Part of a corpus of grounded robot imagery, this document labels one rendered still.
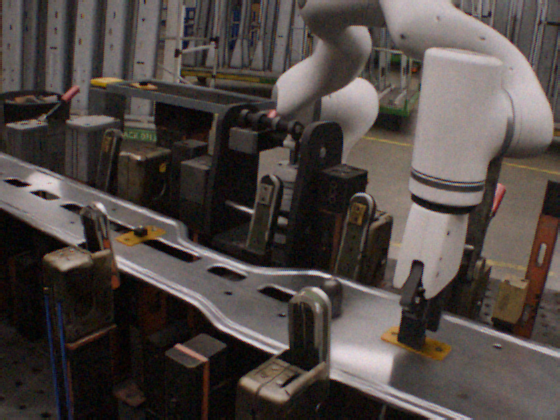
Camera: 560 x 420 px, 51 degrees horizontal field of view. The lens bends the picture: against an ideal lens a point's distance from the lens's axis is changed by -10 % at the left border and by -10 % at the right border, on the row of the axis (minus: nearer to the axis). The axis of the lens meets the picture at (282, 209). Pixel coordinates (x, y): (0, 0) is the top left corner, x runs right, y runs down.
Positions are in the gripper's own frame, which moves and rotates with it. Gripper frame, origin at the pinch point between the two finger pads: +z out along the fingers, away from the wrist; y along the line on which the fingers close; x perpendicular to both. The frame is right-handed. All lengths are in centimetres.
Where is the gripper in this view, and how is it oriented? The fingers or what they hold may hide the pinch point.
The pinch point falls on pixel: (420, 322)
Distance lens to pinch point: 75.1
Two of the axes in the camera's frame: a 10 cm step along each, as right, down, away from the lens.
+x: 8.2, 2.6, -5.2
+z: -0.9, 9.4, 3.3
